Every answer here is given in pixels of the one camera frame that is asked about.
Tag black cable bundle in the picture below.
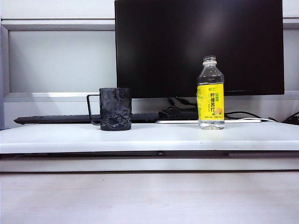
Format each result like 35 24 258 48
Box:
158 98 198 120

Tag silver monitor stand base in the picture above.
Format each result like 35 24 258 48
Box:
155 119 263 124

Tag white raised board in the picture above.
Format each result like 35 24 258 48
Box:
0 121 299 173

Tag black computer monitor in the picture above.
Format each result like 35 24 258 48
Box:
114 0 285 98

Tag black computer keyboard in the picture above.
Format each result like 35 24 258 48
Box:
13 112 160 125

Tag grey aluminium partition frame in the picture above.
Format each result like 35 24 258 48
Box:
0 25 5 130
0 18 299 105

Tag dark textured glass mug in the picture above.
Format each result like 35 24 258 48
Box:
86 87 132 132

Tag white cable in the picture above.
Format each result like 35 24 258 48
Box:
240 117 278 122

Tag clear bottle yellow label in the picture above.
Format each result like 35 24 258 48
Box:
196 55 226 131

